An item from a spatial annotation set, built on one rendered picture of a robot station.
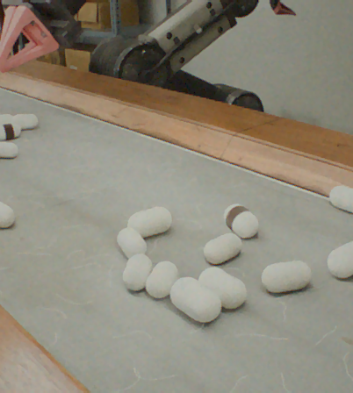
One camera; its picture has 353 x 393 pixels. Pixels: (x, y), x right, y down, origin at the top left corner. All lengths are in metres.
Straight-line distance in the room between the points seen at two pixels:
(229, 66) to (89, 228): 2.69
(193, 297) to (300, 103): 2.55
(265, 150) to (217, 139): 0.07
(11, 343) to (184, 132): 0.39
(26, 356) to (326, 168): 0.34
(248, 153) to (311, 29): 2.21
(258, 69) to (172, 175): 2.45
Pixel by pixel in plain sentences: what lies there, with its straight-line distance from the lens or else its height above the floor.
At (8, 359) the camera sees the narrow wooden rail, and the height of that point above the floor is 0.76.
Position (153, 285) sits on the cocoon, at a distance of 0.35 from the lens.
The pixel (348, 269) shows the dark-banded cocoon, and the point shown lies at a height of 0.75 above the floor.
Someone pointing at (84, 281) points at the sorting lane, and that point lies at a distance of 0.39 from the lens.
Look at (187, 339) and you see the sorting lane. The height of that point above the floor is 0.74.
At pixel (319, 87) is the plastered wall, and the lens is 2.78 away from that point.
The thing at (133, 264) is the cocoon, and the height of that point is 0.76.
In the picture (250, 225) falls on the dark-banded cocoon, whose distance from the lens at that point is 0.42.
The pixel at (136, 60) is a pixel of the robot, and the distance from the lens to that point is 1.06.
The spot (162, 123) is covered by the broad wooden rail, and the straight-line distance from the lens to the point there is 0.67.
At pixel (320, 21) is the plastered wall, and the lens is 2.74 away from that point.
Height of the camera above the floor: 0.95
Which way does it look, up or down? 24 degrees down
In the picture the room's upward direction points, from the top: 2 degrees counter-clockwise
